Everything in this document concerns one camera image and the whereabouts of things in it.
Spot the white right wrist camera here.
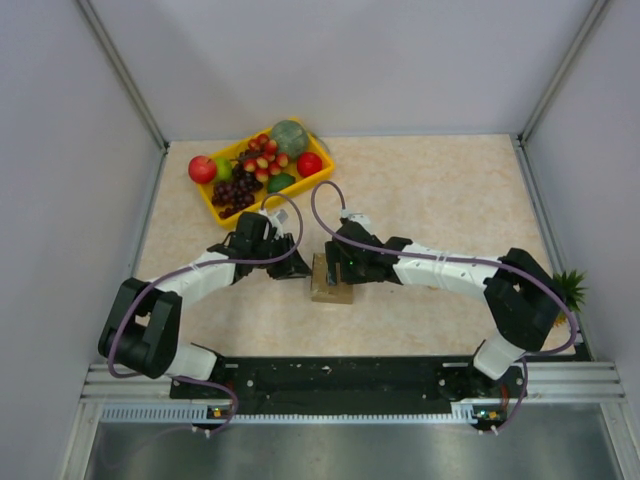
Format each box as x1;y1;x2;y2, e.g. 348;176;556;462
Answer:
340;209;372;232

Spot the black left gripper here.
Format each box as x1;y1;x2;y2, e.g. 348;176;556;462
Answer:
251;232;312;279

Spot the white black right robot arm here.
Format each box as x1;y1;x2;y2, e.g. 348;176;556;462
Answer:
325;219;564;396

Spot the green apple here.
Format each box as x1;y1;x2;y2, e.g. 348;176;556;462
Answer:
214;157;233;183

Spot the dark purple grape bunch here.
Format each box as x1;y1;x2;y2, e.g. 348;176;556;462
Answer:
211;163;263;219

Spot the brown cardboard express box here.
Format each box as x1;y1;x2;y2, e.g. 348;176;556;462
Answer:
310;253;354;305

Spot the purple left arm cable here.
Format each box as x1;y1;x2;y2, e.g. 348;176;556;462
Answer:
107;193;305;435

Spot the red apple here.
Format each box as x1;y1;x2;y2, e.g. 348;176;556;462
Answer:
188;155;218;185

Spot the toy pineapple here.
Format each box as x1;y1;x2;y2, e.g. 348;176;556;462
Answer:
553;269;588;314

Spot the green netted melon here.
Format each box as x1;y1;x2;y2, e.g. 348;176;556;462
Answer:
270;119;309;160

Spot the green lime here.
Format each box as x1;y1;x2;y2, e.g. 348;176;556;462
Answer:
266;173;296;194

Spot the red tomato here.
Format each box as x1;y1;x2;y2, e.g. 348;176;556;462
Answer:
296;152;323;178

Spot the yellow plastic fruit tray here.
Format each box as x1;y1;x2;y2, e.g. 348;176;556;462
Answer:
191;117;335;229

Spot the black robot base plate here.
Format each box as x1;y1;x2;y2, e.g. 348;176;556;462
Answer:
170;356;524;416

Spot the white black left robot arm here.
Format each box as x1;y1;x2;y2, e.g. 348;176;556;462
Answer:
98;211;311;397

